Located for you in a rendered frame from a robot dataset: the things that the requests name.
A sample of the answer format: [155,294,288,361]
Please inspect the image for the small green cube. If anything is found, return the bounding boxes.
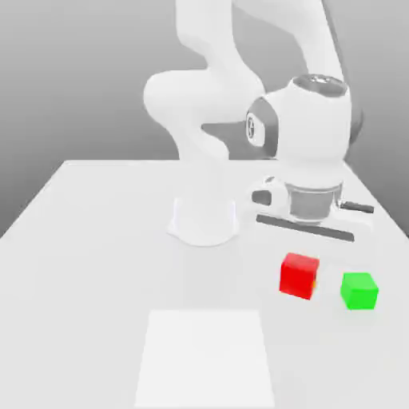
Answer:
[340,272,380,312]

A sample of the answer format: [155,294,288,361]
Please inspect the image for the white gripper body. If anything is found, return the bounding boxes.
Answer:
[254,211,373,246]

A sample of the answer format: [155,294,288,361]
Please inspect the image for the small red cube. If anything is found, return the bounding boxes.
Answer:
[278,252,321,301]

